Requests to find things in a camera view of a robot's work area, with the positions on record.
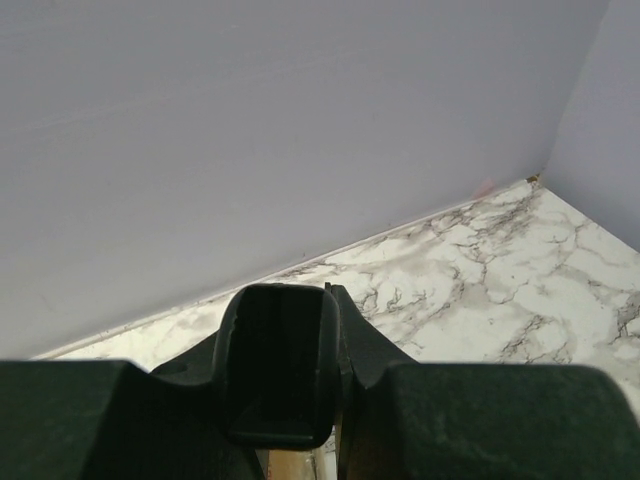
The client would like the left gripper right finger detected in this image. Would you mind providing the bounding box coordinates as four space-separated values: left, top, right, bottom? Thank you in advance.
328 285 639 479

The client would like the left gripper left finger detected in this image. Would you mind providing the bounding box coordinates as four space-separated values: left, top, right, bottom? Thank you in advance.
1 336 260 479

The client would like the orange utility knife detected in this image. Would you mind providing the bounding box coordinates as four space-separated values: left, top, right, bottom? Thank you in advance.
211 283 340 479

